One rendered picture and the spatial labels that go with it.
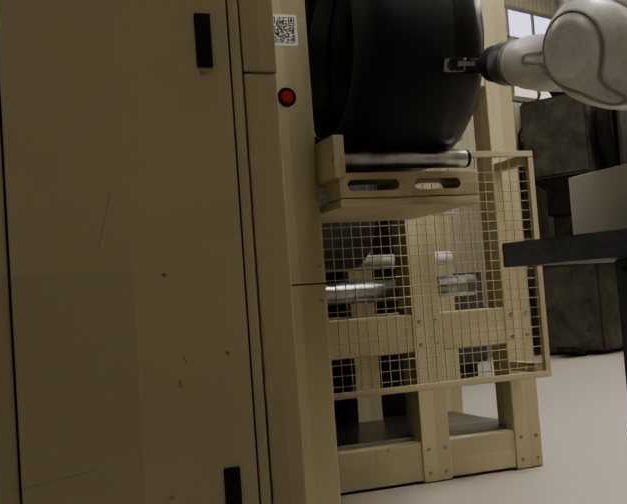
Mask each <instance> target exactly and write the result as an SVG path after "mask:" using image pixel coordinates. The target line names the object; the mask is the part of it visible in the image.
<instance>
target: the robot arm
mask: <svg viewBox="0 0 627 504"><path fill-rule="evenodd" d="M554 6H555V14H554V15H553V17H552V18H551V20H550V22H549V24H548V26H547V29H546V32H545V34H534V35H528V36H524V37H521V38H519V39H516V40H510V41H505V42H502V41H501V42H499V43H497V44H496V45H492V46H489V47H487V48H486V49H485V50H484V51H483V52H482V54H477V56H471V57H470V58H468V59H466V58H462V57H460V56H455V58H446V59H444V72H464V71H465V74H470V72H476V73H477V74H481V75H482V76H483V78H484V79H486V80H487V81H489V82H495V83H496V84H498V85H501V86H516V87H519V88H521V89H527V90H533V91H537V92H564V93H566V94H567V95H568V96H570V97H572V98H574V99H576V100H578V101H580V102H582V103H585V104H588V105H591V106H594V107H599V108H604V109H610V110H619V111H627V0H555V2H554Z"/></svg>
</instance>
